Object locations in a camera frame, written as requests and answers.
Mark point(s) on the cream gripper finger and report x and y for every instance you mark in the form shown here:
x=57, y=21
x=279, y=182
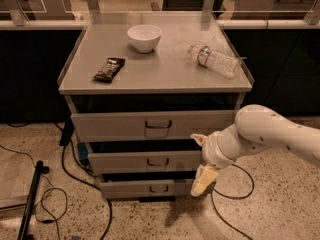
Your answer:
x=204, y=177
x=200, y=139

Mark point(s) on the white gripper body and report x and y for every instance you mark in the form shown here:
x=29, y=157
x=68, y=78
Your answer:
x=210, y=149

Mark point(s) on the grey drawer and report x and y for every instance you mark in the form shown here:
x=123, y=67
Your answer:
x=142, y=162
x=136, y=126
x=145, y=188

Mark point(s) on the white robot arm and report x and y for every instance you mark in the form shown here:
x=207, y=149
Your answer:
x=255, y=128

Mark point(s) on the grey drawer cabinet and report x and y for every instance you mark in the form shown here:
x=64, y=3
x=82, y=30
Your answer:
x=165, y=79

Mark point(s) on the clear plastic water bottle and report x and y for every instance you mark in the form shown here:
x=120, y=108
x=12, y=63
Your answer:
x=214, y=60

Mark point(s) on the dark snack bar packet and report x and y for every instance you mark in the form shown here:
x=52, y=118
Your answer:
x=109, y=70

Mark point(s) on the white ceramic bowl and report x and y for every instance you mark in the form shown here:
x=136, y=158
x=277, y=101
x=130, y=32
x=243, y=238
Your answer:
x=144, y=38

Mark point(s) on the black power adapter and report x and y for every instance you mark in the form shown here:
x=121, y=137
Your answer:
x=67, y=133

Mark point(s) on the black metal stand bar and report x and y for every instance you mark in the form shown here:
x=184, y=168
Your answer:
x=22, y=235

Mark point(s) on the clear acrylic barrier panel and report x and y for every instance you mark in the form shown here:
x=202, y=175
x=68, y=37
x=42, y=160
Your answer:
x=23, y=10

